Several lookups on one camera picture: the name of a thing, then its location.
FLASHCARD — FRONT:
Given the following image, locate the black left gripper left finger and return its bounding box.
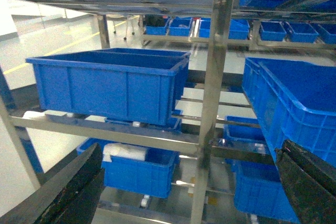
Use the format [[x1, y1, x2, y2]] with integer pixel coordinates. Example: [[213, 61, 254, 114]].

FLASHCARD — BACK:
[[1, 144, 104, 223]]

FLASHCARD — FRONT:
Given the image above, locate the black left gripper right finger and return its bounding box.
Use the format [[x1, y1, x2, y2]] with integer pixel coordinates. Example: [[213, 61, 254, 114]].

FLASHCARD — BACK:
[[276, 140, 335, 223]]

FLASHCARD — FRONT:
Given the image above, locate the blue bin lower shelf right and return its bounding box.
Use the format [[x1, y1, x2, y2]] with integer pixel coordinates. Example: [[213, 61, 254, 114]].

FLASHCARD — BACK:
[[232, 161, 300, 223]]

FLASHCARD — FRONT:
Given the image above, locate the blue bin shelf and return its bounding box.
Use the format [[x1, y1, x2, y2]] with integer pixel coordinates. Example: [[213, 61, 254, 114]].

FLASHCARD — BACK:
[[26, 51, 190, 125], [76, 138, 180, 198], [232, 161, 300, 223]]

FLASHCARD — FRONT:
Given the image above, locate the blue bin lower shelf left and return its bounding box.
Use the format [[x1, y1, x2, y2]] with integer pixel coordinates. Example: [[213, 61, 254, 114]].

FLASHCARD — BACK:
[[76, 138, 180, 198]]

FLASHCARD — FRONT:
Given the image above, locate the large blue crate on shelf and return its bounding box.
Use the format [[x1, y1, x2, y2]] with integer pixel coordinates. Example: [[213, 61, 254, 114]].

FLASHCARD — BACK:
[[242, 58, 335, 166]]

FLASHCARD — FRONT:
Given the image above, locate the stainless steel shelf rack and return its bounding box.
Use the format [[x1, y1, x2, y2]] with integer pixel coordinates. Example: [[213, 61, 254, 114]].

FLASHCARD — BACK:
[[0, 0, 336, 224]]

